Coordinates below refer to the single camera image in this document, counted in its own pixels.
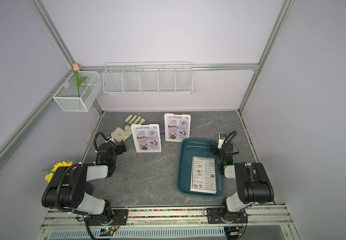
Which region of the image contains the teal plastic tray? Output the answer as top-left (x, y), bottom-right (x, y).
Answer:
top-left (176, 138), bottom-right (222, 198)

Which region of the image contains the yellow header menu sheet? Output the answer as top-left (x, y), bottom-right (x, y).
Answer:
top-left (190, 157), bottom-right (217, 195)

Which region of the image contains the white menu holder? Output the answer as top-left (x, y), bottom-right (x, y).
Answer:
top-left (130, 123), bottom-right (163, 154)
top-left (164, 113), bottom-right (191, 142)

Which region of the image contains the red special menu sheet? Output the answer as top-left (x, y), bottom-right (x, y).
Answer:
top-left (133, 126), bottom-right (160, 151)

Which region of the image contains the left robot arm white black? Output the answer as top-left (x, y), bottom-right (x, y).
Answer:
top-left (42, 132), bottom-right (127, 225)

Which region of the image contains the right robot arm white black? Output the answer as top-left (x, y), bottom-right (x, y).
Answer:
top-left (210, 131), bottom-right (274, 224)

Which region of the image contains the special menu in rear holder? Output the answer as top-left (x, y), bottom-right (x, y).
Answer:
top-left (166, 115), bottom-right (190, 141)

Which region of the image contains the purple pink spoon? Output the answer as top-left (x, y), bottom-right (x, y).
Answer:
top-left (160, 125), bottom-right (166, 134)

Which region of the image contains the yellow sunflower bouquet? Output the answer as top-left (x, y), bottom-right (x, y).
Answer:
top-left (44, 161), bottom-right (73, 184)

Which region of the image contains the pink artificial tulip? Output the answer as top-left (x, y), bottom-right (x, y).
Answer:
top-left (73, 63), bottom-right (87, 98)

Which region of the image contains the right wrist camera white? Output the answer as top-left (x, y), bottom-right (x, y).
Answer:
top-left (217, 133), bottom-right (226, 149)

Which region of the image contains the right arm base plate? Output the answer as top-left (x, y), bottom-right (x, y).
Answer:
top-left (203, 207), bottom-right (248, 224)

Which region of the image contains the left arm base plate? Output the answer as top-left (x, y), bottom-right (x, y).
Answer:
top-left (86, 209), bottom-right (129, 226)

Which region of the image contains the white mesh wall basket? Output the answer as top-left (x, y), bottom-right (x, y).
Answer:
top-left (53, 71), bottom-right (103, 112)

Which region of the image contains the white wire wall rack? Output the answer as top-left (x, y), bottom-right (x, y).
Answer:
top-left (103, 62), bottom-right (193, 95)

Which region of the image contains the aluminium front rail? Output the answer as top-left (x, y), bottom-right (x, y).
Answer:
top-left (36, 205), bottom-right (300, 240)

